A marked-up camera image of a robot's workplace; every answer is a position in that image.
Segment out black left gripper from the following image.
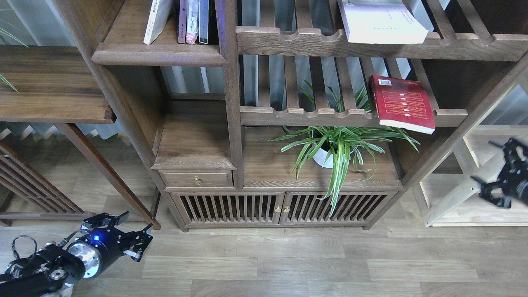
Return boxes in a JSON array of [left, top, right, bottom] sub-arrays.
[[66, 211, 153, 279]]

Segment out dark wooden side table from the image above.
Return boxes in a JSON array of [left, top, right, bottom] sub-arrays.
[[0, 45, 160, 229]]

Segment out green plant leaves at left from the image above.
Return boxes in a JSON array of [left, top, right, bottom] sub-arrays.
[[0, 8, 29, 92]]

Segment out white plant pot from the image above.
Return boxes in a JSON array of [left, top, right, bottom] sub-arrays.
[[311, 127, 358, 171]]

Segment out green spider plant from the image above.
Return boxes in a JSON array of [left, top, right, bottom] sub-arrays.
[[268, 81, 421, 217]]

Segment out yellow green cover book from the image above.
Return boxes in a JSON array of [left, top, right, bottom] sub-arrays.
[[143, 0, 174, 45]]

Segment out left slatted cabinet door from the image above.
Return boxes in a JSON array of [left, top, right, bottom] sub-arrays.
[[170, 192, 285, 228]]

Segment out red hardcover book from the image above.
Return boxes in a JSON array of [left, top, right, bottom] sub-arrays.
[[369, 74, 436, 134]]

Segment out dark wooden bookshelf cabinet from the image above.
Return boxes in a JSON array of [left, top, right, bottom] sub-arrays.
[[53, 0, 527, 231]]

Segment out white pink upright book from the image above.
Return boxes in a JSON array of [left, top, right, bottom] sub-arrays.
[[186, 0, 200, 45]]

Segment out brown spine upright book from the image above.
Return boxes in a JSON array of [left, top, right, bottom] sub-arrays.
[[177, 0, 187, 44]]

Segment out white metal leg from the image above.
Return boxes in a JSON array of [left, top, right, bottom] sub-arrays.
[[51, 283, 74, 297]]

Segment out white paperback book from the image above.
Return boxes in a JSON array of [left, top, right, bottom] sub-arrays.
[[338, 0, 428, 45]]

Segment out slatted cabinet door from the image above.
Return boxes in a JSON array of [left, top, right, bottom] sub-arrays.
[[170, 192, 285, 228], [273, 191, 396, 230]]

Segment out right slatted cabinet door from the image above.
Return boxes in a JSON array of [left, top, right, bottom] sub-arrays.
[[273, 191, 396, 230]]

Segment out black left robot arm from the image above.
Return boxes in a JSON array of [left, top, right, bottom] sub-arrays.
[[0, 211, 153, 297]]

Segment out light wooden shelf unit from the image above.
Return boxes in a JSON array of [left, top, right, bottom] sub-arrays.
[[412, 82, 527, 227]]

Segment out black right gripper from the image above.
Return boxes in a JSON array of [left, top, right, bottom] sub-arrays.
[[471, 138, 528, 209]]

